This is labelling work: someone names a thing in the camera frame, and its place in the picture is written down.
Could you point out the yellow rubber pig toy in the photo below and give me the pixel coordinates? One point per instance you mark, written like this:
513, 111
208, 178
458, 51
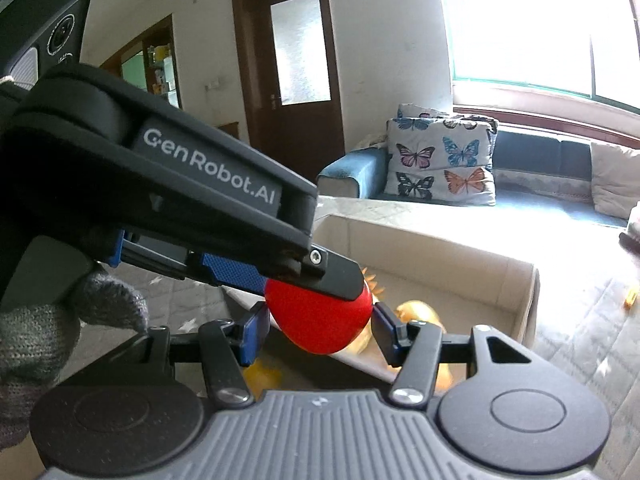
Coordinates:
422, 316

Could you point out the white cushion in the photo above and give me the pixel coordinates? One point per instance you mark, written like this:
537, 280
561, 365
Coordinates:
617, 180

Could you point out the dark cardboard box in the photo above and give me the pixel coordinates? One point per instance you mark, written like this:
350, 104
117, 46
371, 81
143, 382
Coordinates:
440, 260

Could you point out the grey star quilted table cover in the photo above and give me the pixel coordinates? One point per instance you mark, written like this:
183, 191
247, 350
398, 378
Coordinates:
575, 320

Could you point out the small yellow toy block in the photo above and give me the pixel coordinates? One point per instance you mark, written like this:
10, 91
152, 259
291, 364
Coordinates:
630, 300

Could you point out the red plastic egg toy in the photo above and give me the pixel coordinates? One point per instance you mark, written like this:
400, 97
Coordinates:
315, 322

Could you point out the person's left hand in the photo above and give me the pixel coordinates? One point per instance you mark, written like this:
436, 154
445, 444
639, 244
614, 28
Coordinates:
35, 350

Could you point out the dark wooden door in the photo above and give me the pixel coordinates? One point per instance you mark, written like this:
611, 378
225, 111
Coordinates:
290, 60

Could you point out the wooden cabinet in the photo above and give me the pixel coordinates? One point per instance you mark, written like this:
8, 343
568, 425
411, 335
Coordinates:
150, 65

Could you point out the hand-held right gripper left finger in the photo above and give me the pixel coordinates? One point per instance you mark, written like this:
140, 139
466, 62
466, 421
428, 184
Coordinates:
252, 335

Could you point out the window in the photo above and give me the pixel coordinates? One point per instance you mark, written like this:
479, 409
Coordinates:
540, 25

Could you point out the blue sofa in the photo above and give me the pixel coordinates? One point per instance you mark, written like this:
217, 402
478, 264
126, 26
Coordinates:
540, 170

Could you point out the large butterfly print pillow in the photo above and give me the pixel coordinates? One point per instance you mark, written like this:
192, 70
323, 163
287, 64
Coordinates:
440, 160

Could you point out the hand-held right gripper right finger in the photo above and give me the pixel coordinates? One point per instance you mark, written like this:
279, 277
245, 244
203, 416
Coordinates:
384, 335

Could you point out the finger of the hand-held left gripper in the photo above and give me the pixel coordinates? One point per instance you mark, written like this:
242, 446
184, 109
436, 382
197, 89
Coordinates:
232, 271

